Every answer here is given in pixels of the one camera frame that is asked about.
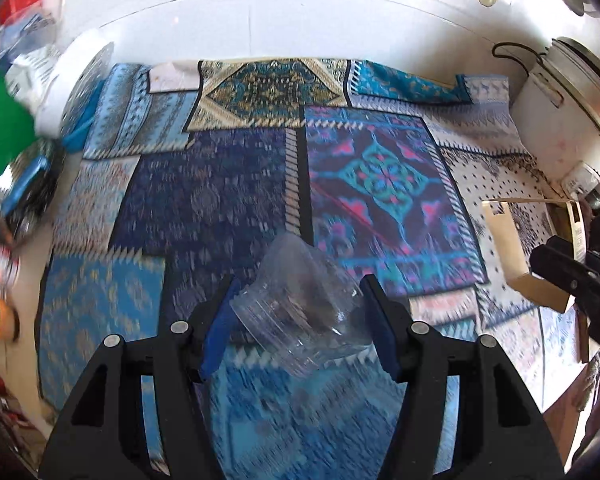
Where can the steel steamer basket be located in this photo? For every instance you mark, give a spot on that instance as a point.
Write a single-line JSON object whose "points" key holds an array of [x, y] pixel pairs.
{"points": [[30, 190]]}

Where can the white printed plastic bag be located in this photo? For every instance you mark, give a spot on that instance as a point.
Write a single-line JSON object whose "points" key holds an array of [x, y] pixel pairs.
{"points": [[32, 72]]}

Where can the white paper sheet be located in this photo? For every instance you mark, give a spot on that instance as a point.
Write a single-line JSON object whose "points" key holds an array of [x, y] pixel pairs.
{"points": [[175, 77]]}

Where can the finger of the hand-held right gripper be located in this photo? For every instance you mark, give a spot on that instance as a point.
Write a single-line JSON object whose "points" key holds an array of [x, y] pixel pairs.
{"points": [[560, 265]]}

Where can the blue patchwork patterned tablecloth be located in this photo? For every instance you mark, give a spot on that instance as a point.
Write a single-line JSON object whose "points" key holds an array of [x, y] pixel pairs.
{"points": [[205, 195]]}

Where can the clear plastic cup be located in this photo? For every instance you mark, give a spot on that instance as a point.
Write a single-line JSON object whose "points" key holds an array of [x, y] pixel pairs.
{"points": [[300, 305]]}

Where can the white round lid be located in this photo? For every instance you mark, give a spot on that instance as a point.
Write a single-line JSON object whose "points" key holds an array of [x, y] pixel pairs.
{"points": [[72, 85]]}

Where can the white rice cooker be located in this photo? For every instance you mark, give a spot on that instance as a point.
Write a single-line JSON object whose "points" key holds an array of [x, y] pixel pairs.
{"points": [[565, 115]]}

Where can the green box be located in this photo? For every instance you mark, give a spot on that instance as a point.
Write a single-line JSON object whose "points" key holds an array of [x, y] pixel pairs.
{"points": [[2, 130]]}

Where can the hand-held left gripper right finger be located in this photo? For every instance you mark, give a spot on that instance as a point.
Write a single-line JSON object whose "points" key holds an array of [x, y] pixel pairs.
{"points": [[380, 330]]}

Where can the small brown cardboard box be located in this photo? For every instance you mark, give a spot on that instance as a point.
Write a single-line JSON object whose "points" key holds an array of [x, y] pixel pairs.
{"points": [[505, 245]]}

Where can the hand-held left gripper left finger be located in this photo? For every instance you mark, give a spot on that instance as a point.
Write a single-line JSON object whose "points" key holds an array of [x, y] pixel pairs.
{"points": [[217, 330]]}

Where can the blue foil packet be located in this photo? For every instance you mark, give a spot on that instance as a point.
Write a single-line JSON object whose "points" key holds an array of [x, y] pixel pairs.
{"points": [[25, 185]]}

